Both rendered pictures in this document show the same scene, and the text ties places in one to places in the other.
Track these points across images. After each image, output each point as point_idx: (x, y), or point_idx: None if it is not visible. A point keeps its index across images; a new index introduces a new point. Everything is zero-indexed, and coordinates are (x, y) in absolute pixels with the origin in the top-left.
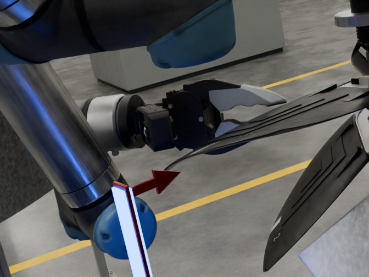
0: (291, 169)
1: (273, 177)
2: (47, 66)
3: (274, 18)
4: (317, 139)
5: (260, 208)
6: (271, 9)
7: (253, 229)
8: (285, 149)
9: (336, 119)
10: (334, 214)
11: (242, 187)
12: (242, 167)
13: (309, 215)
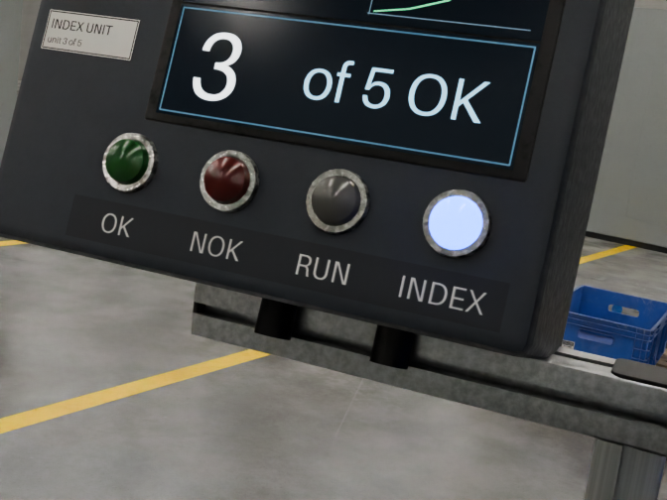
0: (122, 391)
1: (94, 402)
2: None
3: (4, 135)
4: (141, 344)
5: (95, 456)
6: (2, 119)
7: (103, 497)
8: (91, 354)
9: (159, 316)
10: (240, 475)
11: (41, 414)
12: (23, 378)
13: None
